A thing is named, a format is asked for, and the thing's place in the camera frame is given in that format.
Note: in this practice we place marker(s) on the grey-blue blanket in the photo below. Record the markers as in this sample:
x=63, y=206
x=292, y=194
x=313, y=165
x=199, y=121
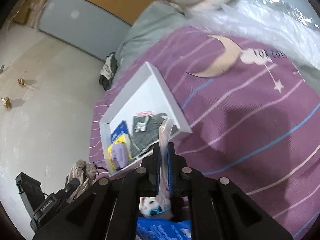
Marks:
x=150, y=25

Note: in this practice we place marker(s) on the clear plastic bag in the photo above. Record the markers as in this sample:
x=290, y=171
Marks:
x=262, y=17

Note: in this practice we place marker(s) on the large blue eye mask packet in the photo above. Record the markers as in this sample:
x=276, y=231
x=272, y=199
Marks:
x=162, y=230

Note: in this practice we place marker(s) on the black and white cloth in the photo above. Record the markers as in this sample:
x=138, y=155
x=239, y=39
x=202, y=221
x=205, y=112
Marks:
x=108, y=70

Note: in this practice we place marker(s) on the brown plush toy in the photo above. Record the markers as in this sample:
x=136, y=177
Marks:
x=80, y=170

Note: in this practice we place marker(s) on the grey plaid pouch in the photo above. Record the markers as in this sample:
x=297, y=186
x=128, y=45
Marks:
x=147, y=140

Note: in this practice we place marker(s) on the stacked cardboard boxes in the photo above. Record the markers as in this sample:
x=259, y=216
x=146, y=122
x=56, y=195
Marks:
x=25, y=15

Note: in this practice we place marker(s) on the white plush dog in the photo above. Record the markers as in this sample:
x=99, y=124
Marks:
x=147, y=203

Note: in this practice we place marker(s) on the golden wrapper scrap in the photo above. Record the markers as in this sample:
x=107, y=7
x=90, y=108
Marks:
x=6, y=102
x=22, y=82

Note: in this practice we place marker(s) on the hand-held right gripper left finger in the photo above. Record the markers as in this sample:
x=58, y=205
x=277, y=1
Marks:
x=156, y=170

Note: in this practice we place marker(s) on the yellow packet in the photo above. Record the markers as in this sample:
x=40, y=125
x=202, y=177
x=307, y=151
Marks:
x=112, y=155

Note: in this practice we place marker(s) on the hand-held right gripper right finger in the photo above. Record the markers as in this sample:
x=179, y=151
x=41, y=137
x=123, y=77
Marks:
x=170, y=170

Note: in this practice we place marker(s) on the white box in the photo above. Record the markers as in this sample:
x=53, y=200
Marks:
x=140, y=97

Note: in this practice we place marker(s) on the small blue packet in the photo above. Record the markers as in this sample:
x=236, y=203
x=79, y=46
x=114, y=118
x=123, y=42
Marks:
x=121, y=130

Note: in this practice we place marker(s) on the grey-blue panel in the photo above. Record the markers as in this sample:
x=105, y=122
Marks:
x=82, y=27

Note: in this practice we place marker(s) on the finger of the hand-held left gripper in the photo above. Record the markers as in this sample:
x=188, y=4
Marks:
x=26, y=185
x=70, y=187

